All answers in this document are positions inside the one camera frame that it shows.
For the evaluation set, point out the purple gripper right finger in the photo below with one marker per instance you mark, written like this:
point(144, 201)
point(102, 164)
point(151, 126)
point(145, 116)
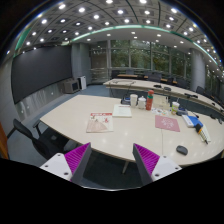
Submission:
point(151, 166)

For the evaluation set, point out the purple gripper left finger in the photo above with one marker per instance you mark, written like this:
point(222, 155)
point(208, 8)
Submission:
point(69, 166)

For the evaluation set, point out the black computer mouse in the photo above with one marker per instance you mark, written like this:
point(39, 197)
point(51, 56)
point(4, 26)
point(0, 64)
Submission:
point(182, 150)

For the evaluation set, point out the pink mouse pad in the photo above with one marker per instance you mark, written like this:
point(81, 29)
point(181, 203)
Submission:
point(166, 123)

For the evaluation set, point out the black office chair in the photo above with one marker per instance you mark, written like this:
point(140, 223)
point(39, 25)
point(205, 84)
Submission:
point(49, 142)

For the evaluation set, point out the red and white magazine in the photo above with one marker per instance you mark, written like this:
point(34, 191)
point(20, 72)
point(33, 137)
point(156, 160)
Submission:
point(99, 123)

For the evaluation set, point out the blue book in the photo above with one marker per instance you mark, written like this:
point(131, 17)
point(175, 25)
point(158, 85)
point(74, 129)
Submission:
point(191, 121)

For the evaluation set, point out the black and yellow marker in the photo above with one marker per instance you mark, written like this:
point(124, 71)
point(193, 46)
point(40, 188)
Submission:
point(200, 131)

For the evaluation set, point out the white booklet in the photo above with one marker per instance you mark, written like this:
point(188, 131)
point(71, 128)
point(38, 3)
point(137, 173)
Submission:
point(121, 111)

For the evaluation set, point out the green paper cup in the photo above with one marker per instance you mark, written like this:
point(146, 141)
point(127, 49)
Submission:
point(174, 108)

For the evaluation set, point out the red thermos bottle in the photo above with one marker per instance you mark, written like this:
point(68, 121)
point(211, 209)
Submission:
point(149, 100)

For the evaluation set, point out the white cup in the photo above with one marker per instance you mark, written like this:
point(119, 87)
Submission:
point(133, 100)

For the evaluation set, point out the large dark wall screen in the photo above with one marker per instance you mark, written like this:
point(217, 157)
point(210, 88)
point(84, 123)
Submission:
point(39, 68)

